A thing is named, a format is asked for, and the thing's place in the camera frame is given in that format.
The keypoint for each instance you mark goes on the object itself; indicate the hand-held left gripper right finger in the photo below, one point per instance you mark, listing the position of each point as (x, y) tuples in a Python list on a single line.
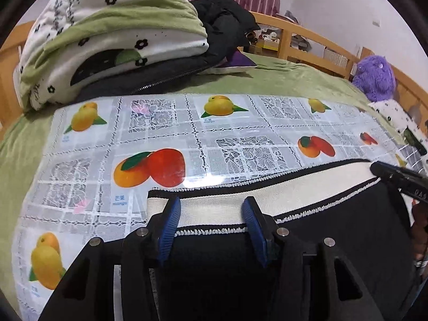
[(254, 232)]

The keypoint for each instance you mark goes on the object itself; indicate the fruit print plastic tablecloth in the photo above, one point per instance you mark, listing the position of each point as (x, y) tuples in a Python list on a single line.
[(234, 123)]

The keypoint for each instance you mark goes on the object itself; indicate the wooden bed frame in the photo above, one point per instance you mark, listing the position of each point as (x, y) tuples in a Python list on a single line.
[(301, 27)]

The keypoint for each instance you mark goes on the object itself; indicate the purple plush toy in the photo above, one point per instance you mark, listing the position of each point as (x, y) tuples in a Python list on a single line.
[(374, 77)]

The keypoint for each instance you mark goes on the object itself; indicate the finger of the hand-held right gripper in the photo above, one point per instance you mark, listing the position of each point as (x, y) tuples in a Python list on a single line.
[(384, 170)]

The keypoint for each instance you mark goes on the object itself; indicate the green bed sheet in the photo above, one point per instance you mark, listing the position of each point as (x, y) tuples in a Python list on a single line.
[(301, 77)]

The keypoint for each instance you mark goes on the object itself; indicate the folded white green floral quilt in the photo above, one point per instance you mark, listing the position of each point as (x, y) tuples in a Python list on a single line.
[(117, 16)]

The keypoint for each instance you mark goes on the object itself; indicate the yellow cardboard box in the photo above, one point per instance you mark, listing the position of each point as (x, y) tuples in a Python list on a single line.
[(267, 45)]

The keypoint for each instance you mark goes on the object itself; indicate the white floral pillow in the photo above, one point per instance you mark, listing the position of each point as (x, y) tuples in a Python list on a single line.
[(391, 113)]

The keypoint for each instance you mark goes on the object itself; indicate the black pants with white waistband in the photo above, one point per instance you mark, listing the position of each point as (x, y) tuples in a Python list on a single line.
[(334, 220)]

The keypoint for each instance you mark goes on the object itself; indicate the black jacket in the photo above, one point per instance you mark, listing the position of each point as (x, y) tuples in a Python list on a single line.
[(220, 23)]

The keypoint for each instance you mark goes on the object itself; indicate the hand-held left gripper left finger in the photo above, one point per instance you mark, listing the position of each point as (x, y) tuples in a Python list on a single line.
[(170, 227)]

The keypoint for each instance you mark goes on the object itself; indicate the person's right hand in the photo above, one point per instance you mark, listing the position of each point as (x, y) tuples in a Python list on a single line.
[(420, 234)]

